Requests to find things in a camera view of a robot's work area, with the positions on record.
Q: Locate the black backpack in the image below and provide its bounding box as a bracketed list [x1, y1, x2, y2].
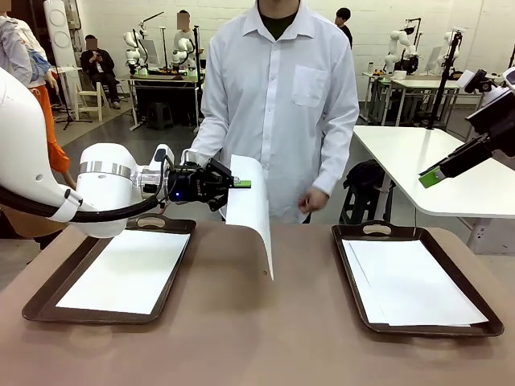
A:
[343, 159, 387, 192]

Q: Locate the white wooden chair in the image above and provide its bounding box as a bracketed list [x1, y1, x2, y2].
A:
[75, 82, 104, 121]

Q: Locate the large white desk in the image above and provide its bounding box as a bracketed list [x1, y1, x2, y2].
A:
[348, 125, 515, 257]

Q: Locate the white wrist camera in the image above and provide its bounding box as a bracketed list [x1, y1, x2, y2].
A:
[457, 68, 479, 92]
[152, 143, 175, 170]

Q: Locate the person's left hand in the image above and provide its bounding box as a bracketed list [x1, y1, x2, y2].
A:
[298, 187, 331, 215]

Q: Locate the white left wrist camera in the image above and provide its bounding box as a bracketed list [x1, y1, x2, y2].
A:
[152, 143, 175, 170]

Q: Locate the background person in black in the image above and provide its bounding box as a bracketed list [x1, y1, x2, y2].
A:
[336, 6, 354, 49]

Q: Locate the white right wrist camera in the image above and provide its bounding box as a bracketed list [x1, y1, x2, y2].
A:
[457, 68, 479, 92]

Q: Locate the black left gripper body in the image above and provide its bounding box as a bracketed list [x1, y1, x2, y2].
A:
[167, 162, 213, 206]

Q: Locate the person's left forearm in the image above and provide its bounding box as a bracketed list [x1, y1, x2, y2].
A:
[311, 116, 361, 198]

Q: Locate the white tower air conditioner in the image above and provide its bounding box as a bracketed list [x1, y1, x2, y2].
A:
[43, 0, 78, 69]

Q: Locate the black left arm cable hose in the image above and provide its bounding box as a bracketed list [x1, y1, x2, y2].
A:
[0, 158, 172, 224]

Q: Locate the background robot work table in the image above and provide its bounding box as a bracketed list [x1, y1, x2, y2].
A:
[127, 73, 204, 132]

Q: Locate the brown plastic serving tray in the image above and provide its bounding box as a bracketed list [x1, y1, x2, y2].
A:
[331, 220, 505, 338]
[22, 212, 197, 326]

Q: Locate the background person in white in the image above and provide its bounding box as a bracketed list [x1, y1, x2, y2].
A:
[175, 10, 197, 45]

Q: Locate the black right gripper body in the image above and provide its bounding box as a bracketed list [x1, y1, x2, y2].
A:
[465, 95, 515, 157]

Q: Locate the black plastic stool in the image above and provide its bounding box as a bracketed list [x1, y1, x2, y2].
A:
[340, 187, 393, 226]

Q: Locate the black camera stand pole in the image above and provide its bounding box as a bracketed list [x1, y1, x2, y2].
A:
[425, 30, 464, 130]

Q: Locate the seated person in black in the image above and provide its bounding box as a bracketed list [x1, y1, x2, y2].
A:
[79, 35, 124, 110]

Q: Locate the person's right forearm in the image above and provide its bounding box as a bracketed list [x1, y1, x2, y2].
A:
[190, 116, 226, 166]

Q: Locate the white background desk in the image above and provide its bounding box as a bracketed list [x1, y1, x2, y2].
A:
[389, 78, 506, 133]

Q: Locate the person in white shirt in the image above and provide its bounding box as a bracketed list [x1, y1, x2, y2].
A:
[190, 0, 361, 224]

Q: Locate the small dark step stool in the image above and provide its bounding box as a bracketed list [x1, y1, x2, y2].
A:
[146, 101, 175, 130]

